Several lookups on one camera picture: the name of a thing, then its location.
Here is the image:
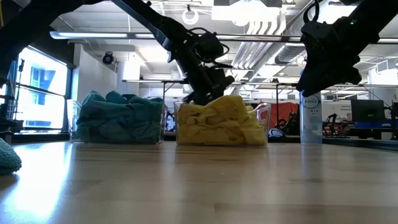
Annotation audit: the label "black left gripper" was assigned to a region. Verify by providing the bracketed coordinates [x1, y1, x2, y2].
[169, 30, 236, 105]

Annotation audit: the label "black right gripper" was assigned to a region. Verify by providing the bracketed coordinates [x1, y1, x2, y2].
[295, 21, 363, 98]

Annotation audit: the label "light blue air freshener bottle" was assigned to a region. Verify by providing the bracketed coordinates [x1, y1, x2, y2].
[298, 90, 323, 144]

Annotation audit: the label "black robot equipment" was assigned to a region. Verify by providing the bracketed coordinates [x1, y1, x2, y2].
[322, 113, 352, 138]
[279, 111, 301, 136]

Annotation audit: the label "orange panel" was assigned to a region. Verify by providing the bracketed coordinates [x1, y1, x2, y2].
[269, 102, 301, 129]

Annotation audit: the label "black computer monitor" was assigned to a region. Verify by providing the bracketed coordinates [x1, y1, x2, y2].
[350, 99, 386, 123]

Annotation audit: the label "white parallel conduits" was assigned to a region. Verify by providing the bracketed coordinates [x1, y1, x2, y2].
[233, 20, 287, 69]

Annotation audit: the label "blue desk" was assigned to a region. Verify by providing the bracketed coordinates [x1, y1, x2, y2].
[348, 120, 398, 139]

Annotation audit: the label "clear plastic basket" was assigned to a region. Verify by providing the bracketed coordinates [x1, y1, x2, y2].
[67, 98, 169, 146]
[173, 101, 272, 147]

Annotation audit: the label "round black spotlight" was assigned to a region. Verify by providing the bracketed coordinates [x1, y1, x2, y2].
[101, 52, 115, 65]

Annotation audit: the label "long linear light bar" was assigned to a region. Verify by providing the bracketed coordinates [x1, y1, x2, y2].
[49, 30, 398, 44]

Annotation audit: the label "bright window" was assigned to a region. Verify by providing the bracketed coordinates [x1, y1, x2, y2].
[0, 46, 74, 133]

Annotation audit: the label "dark rack silhouette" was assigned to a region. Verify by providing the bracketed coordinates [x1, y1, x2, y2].
[0, 95, 24, 144]

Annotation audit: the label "silver ventilation duct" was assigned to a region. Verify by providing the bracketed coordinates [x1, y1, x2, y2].
[275, 45, 307, 65]

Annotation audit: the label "white hanging ring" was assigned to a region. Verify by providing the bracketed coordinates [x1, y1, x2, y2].
[182, 7, 200, 26]

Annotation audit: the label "black metal table frame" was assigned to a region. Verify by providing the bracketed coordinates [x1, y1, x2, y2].
[122, 80, 187, 100]

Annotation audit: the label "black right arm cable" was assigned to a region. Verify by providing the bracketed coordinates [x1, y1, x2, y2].
[303, 0, 321, 24]

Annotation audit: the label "black aluminium extrusion frame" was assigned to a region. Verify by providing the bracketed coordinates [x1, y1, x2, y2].
[0, 132, 398, 152]

